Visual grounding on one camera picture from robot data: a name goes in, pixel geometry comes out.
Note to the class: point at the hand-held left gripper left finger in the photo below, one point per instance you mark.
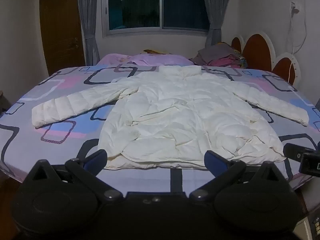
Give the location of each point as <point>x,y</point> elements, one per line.
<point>96,158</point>

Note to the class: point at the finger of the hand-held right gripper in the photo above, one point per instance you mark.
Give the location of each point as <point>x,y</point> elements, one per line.
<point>292,151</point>

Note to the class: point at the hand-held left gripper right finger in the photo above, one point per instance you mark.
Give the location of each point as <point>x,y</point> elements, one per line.
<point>212,158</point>

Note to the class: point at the white puffer jacket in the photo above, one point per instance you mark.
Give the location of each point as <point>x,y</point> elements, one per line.
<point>175,120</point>

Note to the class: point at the pile of folded clothes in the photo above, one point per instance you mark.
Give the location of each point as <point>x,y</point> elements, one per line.
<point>217,55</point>

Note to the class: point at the grey device with buttons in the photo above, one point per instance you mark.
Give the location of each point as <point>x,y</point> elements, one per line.
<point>311,227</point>

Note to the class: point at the patterned bed sheet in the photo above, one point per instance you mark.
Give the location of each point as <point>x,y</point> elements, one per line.
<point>25,140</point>

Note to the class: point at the red and white headboard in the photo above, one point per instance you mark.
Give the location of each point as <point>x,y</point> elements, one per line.
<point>257,51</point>

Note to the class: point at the pink pillow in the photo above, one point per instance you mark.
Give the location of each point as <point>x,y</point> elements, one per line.
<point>155,59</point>

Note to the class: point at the yellow soft toy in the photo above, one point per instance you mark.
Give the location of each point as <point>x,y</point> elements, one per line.
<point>156,52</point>

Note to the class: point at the wooden door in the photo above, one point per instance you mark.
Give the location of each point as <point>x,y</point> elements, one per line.
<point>60,30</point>

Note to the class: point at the grey curtain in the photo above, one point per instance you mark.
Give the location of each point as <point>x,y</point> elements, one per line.
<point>216,12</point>
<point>88,22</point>

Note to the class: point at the sliding glass window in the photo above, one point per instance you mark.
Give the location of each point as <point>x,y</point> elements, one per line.
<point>157,5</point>

